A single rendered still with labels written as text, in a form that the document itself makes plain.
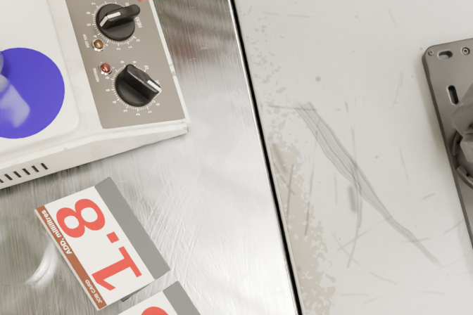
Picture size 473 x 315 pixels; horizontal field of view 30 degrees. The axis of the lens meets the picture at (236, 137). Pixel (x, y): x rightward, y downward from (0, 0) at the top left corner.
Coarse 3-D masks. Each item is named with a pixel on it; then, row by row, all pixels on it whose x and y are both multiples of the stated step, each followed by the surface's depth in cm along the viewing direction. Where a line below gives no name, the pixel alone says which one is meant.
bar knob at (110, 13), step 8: (104, 8) 69; (112, 8) 69; (120, 8) 68; (128, 8) 68; (136, 8) 69; (96, 16) 69; (104, 16) 67; (112, 16) 67; (120, 16) 68; (128, 16) 68; (136, 16) 69; (104, 24) 68; (112, 24) 68; (120, 24) 69; (128, 24) 69; (104, 32) 68; (112, 32) 68; (120, 32) 69; (128, 32) 69; (120, 40) 69
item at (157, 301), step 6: (156, 300) 67; (144, 306) 67; (150, 306) 67; (156, 306) 67; (162, 306) 67; (132, 312) 66; (138, 312) 66; (144, 312) 66; (150, 312) 67; (156, 312) 67; (162, 312) 67; (168, 312) 67
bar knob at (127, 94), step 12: (120, 72) 67; (132, 72) 66; (144, 72) 68; (120, 84) 67; (132, 84) 67; (144, 84) 66; (156, 84) 67; (120, 96) 67; (132, 96) 67; (144, 96) 68
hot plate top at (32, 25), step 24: (0, 0) 65; (24, 0) 65; (48, 0) 66; (0, 24) 65; (24, 24) 65; (48, 24) 65; (48, 48) 65; (72, 96) 64; (72, 120) 63; (0, 144) 63; (24, 144) 63
